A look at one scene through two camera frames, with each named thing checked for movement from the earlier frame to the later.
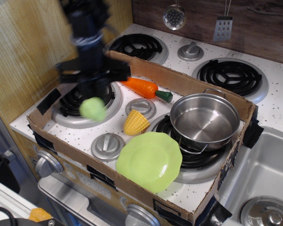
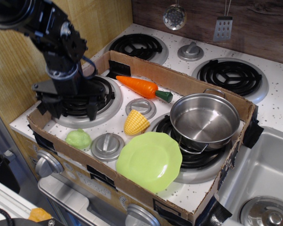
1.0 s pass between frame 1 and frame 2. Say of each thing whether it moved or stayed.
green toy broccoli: moved
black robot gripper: moved
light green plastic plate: stayed
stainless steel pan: stayed
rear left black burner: stayed
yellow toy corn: stayed
